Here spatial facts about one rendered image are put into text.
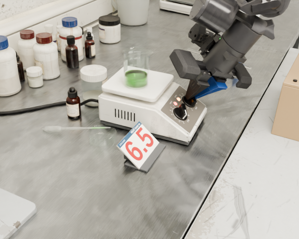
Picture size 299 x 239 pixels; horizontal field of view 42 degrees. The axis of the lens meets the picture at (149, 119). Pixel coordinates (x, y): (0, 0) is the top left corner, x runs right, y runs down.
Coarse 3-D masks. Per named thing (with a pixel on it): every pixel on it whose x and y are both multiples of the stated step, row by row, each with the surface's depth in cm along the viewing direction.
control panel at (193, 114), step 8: (176, 96) 81; (168, 104) 78; (200, 104) 84; (168, 112) 76; (192, 112) 80; (200, 112) 82; (176, 120) 76; (184, 120) 77; (192, 120) 78; (184, 128) 75; (192, 128) 77
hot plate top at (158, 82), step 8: (120, 72) 84; (152, 72) 84; (112, 80) 81; (120, 80) 81; (152, 80) 81; (160, 80) 81; (168, 80) 81; (104, 88) 78; (112, 88) 78; (120, 88) 78; (128, 88) 78; (144, 88) 78; (152, 88) 78; (160, 88) 78; (128, 96) 76; (136, 96) 76; (144, 96) 75; (152, 96) 75
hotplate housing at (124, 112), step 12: (108, 96) 78; (120, 96) 79; (168, 96) 80; (108, 108) 79; (120, 108) 78; (132, 108) 77; (144, 108) 76; (156, 108) 75; (108, 120) 81; (120, 120) 79; (132, 120) 78; (144, 120) 77; (156, 120) 76; (168, 120) 75; (156, 132) 77; (168, 132) 76; (180, 132) 75; (192, 132) 76
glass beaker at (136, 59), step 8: (128, 48) 77; (136, 48) 78; (144, 48) 77; (128, 56) 74; (136, 56) 79; (144, 56) 78; (128, 64) 75; (136, 64) 74; (144, 64) 75; (128, 72) 76; (136, 72) 75; (144, 72) 76; (128, 80) 77; (136, 80) 76; (144, 80) 77; (136, 88) 77
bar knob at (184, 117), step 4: (184, 104) 77; (176, 108) 78; (180, 108) 77; (184, 108) 76; (176, 112) 77; (180, 112) 77; (184, 112) 76; (176, 116) 76; (180, 116) 76; (184, 116) 76
